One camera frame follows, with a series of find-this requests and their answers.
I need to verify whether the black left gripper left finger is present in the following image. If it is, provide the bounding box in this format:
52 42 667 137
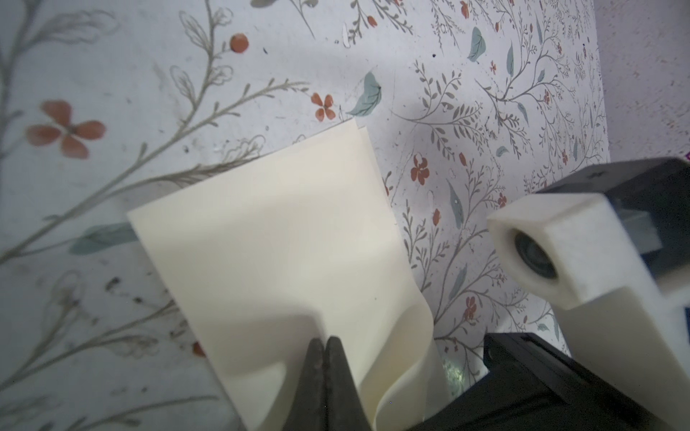
282 339 326 431

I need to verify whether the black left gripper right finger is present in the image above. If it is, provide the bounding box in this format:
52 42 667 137
325 337 371 431

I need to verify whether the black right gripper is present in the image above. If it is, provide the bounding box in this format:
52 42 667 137
415 333 670 431

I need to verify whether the cream square paper sheet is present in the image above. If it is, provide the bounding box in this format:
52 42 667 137
128 120 451 430

